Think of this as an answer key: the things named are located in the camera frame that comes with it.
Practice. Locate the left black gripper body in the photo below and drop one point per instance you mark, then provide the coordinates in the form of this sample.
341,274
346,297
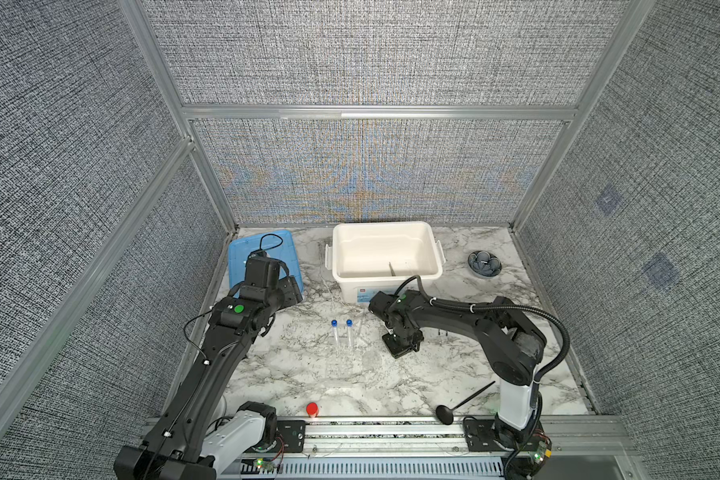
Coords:
288,293

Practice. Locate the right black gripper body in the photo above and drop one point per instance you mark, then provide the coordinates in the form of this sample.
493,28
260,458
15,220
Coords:
406,338

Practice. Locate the blue capped test tube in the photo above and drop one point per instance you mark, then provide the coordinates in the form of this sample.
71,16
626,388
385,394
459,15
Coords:
335,333
350,333

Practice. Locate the white plastic storage bin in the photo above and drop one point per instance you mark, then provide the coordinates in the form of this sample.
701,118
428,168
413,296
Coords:
359,254

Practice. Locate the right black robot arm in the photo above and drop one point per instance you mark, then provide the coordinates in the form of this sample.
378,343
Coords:
512,344

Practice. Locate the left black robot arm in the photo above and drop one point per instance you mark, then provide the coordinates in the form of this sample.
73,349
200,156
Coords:
178,447

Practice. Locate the dark bowl with stones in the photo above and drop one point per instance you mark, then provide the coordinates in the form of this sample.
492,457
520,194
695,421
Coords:
484,263

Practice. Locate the black long handled ladle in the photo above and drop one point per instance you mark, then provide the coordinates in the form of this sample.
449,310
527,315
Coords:
446,415

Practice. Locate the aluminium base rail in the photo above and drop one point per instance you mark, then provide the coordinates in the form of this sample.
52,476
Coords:
571,435

